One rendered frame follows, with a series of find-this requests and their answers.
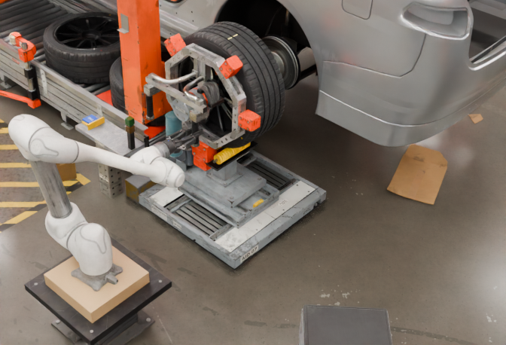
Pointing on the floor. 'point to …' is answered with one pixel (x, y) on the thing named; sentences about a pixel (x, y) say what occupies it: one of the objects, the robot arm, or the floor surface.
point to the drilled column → (110, 178)
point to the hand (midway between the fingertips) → (194, 132)
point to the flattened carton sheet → (419, 174)
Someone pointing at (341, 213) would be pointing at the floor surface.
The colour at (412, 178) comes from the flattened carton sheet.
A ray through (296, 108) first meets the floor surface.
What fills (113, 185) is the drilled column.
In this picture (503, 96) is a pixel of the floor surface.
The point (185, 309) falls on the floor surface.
